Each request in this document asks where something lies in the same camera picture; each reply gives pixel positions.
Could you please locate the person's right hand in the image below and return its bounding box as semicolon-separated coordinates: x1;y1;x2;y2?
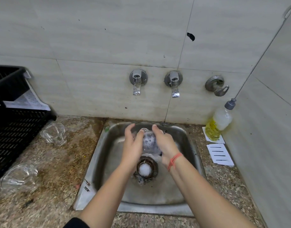
152;124;184;169

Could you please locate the person's left hand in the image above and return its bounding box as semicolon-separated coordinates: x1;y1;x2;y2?
120;123;146;174

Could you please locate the dark speckled sponge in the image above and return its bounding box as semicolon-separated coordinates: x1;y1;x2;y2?
142;131;163;157

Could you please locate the clear glass cup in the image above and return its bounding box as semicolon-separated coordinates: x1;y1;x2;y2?
40;123;67;147
0;163;38;193
133;127;161;155

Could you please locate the yellow dish soap bottle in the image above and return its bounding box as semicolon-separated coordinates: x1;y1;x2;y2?
205;98;237;142

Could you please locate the black dish rack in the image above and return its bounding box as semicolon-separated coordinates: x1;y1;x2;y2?
0;65;57;186

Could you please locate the person's right forearm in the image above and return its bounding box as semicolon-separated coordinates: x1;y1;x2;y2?
169;155;258;228

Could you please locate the person's left forearm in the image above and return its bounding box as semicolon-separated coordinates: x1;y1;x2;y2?
79;163;139;228

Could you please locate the orange wrist thread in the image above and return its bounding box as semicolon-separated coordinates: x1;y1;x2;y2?
167;152;184;172

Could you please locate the metal sink drain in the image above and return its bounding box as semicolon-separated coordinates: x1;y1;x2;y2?
133;156;158;186

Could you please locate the stainless steel sink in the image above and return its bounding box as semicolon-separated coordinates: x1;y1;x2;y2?
73;121;207;218

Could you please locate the white drip tray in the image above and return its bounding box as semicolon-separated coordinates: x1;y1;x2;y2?
3;70;51;111

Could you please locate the chrome wall tap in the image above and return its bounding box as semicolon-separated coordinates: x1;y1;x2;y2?
129;69;149;96
164;71;183;98

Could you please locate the grey wall valve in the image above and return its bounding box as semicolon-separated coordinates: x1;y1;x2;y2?
205;76;230;97

